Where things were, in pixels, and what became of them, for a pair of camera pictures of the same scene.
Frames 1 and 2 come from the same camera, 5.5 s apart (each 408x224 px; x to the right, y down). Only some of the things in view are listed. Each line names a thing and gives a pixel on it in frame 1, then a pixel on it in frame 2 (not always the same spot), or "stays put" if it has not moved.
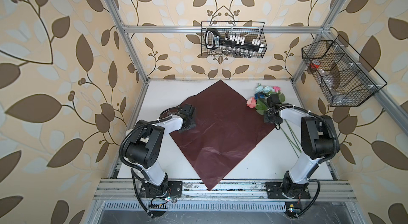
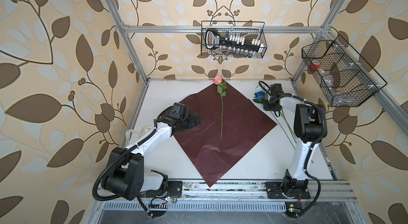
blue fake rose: [256, 95] stays put
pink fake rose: [251, 102] → [221, 87]
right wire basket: [348, 79] stays put
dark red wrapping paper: [227, 132] stays put
